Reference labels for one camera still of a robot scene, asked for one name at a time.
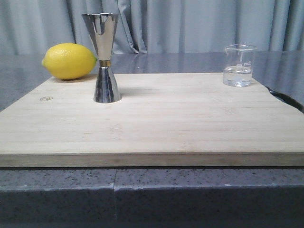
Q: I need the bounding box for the small glass beaker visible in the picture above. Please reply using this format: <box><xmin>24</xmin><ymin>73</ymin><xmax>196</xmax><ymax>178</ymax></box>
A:
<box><xmin>223</xmin><ymin>44</ymin><xmax>257</xmax><ymax>87</ymax></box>

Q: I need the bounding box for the steel double jigger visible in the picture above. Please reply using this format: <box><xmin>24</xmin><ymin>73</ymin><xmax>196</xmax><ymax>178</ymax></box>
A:
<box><xmin>82</xmin><ymin>13</ymin><xmax>121</xmax><ymax>104</ymax></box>

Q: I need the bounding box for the wooden cutting board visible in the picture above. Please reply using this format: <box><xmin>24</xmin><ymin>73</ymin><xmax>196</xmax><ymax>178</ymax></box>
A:
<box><xmin>0</xmin><ymin>73</ymin><xmax>304</xmax><ymax>167</ymax></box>

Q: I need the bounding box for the yellow lemon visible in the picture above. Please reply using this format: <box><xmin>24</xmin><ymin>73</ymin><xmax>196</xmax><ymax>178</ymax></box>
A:
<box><xmin>42</xmin><ymin>43</ymin><xmax>97</xmax><ymax>80</ymax></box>

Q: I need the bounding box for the grey curtain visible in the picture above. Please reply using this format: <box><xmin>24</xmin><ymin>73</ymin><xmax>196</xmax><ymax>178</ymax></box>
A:
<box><xmin>0</xmin><ymin>0</ymin><xmax>304</xmax><ymax>55</ymax></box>

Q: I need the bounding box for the black board handle strap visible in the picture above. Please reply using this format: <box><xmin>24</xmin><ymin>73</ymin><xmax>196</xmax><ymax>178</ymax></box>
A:
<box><xmin>265</xmin><ymin>85</ymin><xmax>304</xmax><ymax>112</ymax></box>

